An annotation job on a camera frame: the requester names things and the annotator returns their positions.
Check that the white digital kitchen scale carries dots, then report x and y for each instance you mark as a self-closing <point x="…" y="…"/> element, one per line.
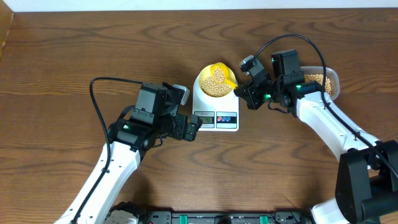
<point x="216" y="113"/>

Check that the clear plastic container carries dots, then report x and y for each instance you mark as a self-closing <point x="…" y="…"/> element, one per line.
<point x="330" y="73"/>

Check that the yellow measuring scoop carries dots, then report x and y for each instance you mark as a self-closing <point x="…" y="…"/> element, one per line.
<point x="222" y="74"/>

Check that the soybeans in yellow bowl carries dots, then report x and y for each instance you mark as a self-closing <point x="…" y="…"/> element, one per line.
<point x="215" y="86"/>

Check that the pale yellow bowl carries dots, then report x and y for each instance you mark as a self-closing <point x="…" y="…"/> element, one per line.
<point x="206" y="73"/>

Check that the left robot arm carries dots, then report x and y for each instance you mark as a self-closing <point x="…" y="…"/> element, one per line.
<point x="154" y="117"/>

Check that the pile of soybeans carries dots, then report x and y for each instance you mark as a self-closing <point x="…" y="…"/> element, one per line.
<point x="319" y="78"/>

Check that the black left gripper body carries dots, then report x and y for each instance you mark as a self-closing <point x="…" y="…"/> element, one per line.
<point x="178" y="132"/>

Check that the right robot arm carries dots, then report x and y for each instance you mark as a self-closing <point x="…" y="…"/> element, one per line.
<point x="366" y="185"/>

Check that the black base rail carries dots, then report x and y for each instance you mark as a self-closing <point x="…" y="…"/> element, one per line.
<point x="127" y="212"/>

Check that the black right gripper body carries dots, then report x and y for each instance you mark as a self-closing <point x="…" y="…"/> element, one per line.
<point x="265" y="91"/>

